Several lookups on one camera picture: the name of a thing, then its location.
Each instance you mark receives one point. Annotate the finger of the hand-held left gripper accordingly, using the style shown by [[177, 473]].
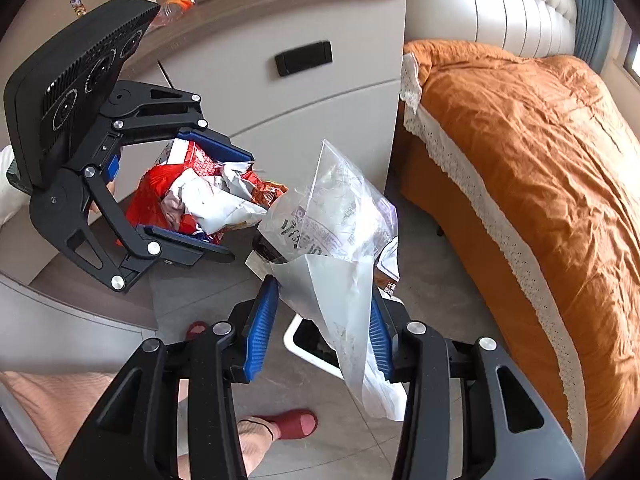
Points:
[[175, 237], [215, 142]]

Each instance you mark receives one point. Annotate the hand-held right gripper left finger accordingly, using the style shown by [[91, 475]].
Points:
[[260, 335]]

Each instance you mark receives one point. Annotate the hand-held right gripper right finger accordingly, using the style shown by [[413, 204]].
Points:
[[379, 340]]

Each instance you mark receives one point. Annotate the red snack bag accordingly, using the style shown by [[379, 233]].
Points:
[[150, 200]]

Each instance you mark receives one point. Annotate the white trash bin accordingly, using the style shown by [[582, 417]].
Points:
[[310, 345]]

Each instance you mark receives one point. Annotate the clear printed plastic bag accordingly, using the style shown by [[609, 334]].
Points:
[[340, 240]]

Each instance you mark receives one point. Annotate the red slipper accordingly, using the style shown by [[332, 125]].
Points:
[[196, 331], [295, 422]]

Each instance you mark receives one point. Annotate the photo stickers strip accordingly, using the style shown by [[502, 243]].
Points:
[[80, 5]]

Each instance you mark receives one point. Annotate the person's bare leg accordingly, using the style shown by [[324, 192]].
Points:
[[252, 442]]

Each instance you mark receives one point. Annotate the white desk cabinet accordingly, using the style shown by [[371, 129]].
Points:
[[345, 110]]

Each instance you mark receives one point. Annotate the clear plastic bottle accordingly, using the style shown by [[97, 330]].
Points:
[[175, 7]]

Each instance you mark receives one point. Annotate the pink shorts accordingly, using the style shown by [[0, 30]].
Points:
[[45, 410]]

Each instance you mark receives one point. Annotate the orange blanket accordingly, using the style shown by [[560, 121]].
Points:
[[540, 170]]

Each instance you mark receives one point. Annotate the cream padded headboard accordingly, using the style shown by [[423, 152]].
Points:
[[505, 5]]

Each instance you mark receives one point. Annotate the dark framed window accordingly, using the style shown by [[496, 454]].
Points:
[[632, 60]]

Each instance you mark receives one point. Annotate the teal curtain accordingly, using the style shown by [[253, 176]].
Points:
[[592, 10]]

